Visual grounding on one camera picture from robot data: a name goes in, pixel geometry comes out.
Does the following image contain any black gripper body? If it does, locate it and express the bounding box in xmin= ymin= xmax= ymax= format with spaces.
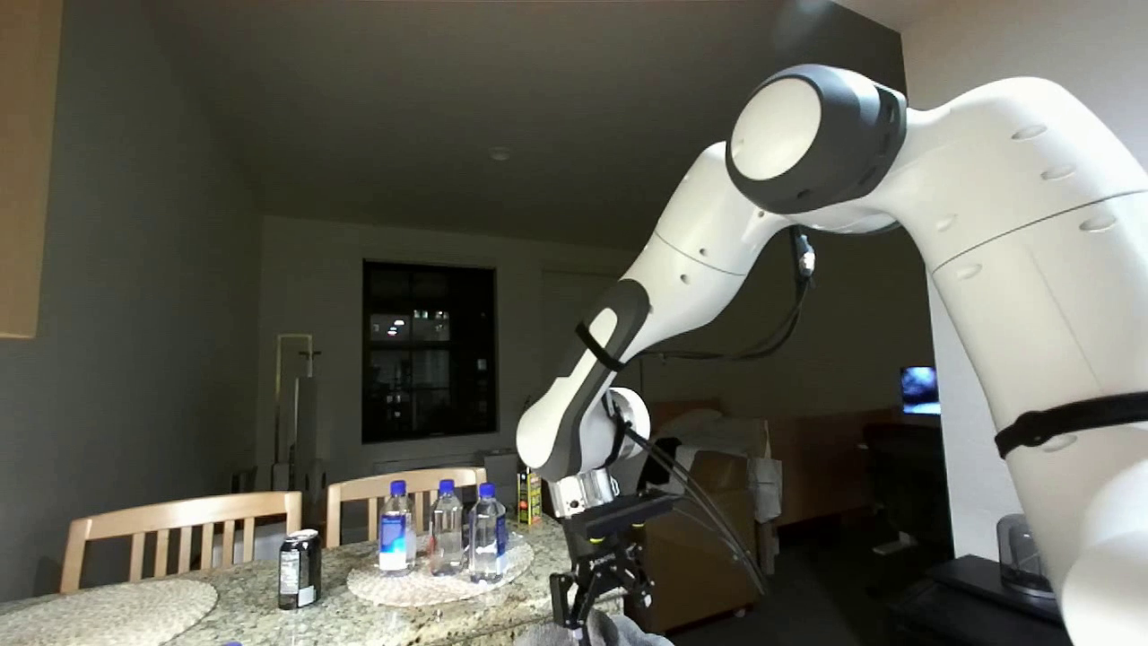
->
xmin=549 ymin=513 xmax=662 ymax=599

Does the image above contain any cardboard box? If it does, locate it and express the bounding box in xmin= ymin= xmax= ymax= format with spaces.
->
xmin=628 ymin=446 xmax=764 ymax=635

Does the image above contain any yellow carton box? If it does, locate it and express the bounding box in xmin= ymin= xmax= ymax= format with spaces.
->
xmin=513 ymin=469 xmax=549 ymax=532

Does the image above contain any clear plastic water bottle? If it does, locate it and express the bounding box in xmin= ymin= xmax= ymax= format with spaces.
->
xmin=428 ymin=476 xmax=468 ymax=582
xmin=468 ymin=480 xmax=511 ymax=583

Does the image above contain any blue label water bottle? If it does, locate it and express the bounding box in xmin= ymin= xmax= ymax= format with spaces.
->
xmin=378 ymin=476 xmax=415 ymax=577

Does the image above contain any light wooden slatted chair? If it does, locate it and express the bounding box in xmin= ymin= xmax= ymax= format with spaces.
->
xmin=56 ymin=489 xmax=305 ymax=599
xmin=324 ymin=464 xmax=490 ymax=552

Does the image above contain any wooden sideboard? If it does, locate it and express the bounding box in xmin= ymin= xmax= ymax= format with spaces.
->
xmin=764 ymin=409 xmax=940 ymax=532

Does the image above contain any dark window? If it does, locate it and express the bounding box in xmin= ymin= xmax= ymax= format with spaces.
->
xmin=358 ymin=257 xmax=502 ymax=447

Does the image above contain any small dark jar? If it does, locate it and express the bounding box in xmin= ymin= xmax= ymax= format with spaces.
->
xmin=272 ymin=526 xmax=324 ymax=614

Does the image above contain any dark side table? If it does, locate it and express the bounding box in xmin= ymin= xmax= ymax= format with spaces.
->
xmin=880 ymin=552 xmax=1070 ymax=646

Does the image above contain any glowing blue screen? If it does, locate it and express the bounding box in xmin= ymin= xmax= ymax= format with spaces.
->
xmin=898 ymin=361 xmax=944 ymax=421

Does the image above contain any clear drinking glass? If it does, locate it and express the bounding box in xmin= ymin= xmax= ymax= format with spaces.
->
xmin=993 ymin=509 xmax=1057 ymax=591

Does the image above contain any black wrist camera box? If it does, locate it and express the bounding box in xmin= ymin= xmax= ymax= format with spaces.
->
xmin=555 ymin=483 xmax=690 ymax=556

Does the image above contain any thin black camera cable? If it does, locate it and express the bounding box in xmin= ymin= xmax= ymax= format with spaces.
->
xmin=618 ymin=227 xmax=827 ymax=591

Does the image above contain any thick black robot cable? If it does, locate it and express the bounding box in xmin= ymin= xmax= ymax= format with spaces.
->
xmin=992 ymin=386 xmax=1148 ymax=464

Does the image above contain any wooden wall cabinet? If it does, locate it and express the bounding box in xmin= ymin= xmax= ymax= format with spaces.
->
xmin=0 ymin=0 xmax=68 ymax=343

